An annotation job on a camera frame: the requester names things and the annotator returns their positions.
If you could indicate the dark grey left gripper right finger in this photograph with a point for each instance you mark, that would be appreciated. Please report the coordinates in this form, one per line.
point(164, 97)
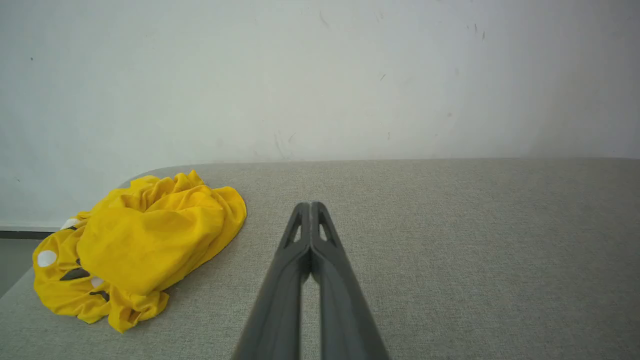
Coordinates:
point(345, 310)

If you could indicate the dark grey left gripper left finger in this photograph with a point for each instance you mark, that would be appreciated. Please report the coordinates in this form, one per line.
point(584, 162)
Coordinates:
point(280, 300)

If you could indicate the yellow tiger face shirt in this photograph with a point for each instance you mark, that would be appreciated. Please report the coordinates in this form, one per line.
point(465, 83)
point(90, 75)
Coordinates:
point(150, 240)

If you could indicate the dark wall baseboard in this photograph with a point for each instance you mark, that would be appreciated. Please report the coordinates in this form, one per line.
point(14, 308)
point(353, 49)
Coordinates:
point(25, 234)

